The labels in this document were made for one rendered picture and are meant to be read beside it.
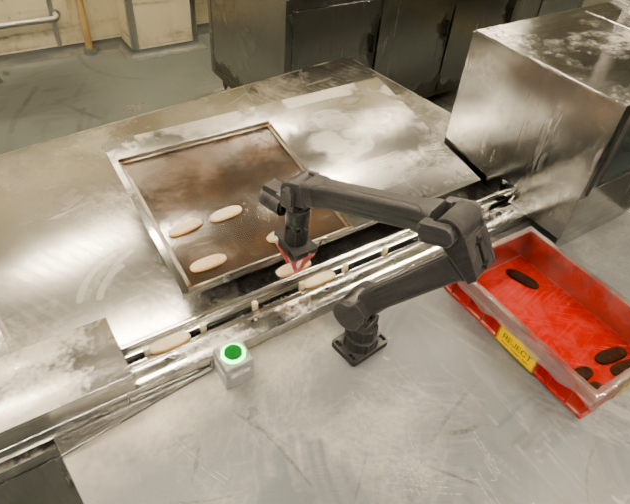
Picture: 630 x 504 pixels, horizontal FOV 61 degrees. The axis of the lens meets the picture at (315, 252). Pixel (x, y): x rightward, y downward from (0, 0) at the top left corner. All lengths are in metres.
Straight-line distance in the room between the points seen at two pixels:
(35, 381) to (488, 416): 0.97
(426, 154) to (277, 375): 0.96
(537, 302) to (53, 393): 1.21
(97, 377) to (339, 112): 1.20
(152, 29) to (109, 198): 3.03
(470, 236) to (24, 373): 0.92
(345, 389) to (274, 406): 0.17
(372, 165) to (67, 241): 0.95
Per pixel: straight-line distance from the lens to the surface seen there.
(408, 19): 3.58
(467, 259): 0.95
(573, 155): 1.67
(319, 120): 1.89
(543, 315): 1.57
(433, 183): 1.78
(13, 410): 1.23
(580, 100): 1.62
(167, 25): 4.75
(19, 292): 1.58
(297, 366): 1.30
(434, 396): 1.31
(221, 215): 1.51
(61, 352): 1.28
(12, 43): 4.84
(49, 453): 1.32
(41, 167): 2.01
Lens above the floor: 1.89
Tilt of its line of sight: 43 degrees down
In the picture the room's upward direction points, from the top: 5 degrees clockwise
